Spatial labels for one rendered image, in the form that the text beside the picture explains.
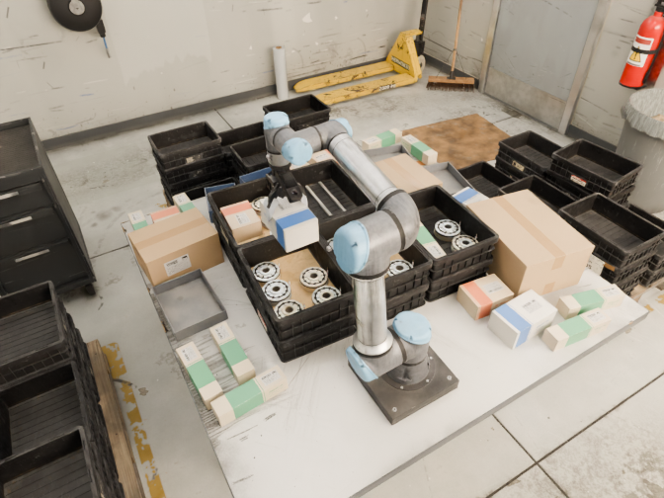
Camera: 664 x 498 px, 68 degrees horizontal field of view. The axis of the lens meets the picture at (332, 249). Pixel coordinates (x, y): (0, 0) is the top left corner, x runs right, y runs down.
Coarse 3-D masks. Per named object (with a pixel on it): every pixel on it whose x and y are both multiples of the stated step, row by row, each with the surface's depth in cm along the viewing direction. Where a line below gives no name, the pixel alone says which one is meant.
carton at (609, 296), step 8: (600, 288) 185; (608, 288) 185; (616, 288) 185; (568, 296) 182; (576, 296) 182; (584, 296) 182; (592, 296) 182; (600, 296) 182; (608, 296) 182; (616, 296) 182; (560, 304) 182; (568, 304) 179; (576, 304) 179; (584, 304) 179; (592, 304) 180; (600, 304) 181; (608, 304) 183; (616, 304) 185; (560, 312) 183; (568, 312) 179; (576, 312) 180; (584, 312) 182
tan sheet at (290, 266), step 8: (288, 256) 191; (296, 256) 191; (304, 256) 191; (312, 256) 191; (280, 264) 188; (288, 264) 188; (296, 264) 188; (304, 264) 188; (312, 264) 188; (288, 272) 184; (296, 272) 184; (288, 280) 181; (296, 280) 181; (328, 280) 181; (296, 288) 178; (296, 296) 175; (304, 296) 175
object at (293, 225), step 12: (288, 204) 166; (300, 204) 165; (264, 216) 169; (276, 216) 160; (288, 216) 160; (300, 216) 160; (312, 216) 160; (276, 228) 162; (288, 228) 156; (300, 228) 158; (312, 228) 160; (288, 240) 158; (300, 240) 161; (312, 240) 163
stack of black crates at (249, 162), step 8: (264, 136) 312; (232, 144) 305; (240, 144) 307; (248, 144) 309; (256, 144) 312; (264, 144) 315; (232, 152) 300; (240, 152) 310; (248, 152) 313; (256, 152) 316; (264, 152) 317; (232, 160) 311; (240, 160) 291; (248, 160) 310; (256, 160) 310; (264, 160) 310; (240, 168) 301; (248, 168) 286; (256, 168) 290; (264, 168) 292
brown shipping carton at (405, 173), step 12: (396, 156) 240; (408, 156) 239; (384, 168) 232; (396, 168) 232; (408, 168) 231; (420, 168) 231; (396, 180) 224; (408, 180) 224; (420, 180) 224; (432, 180) 224; (408, 192) 217
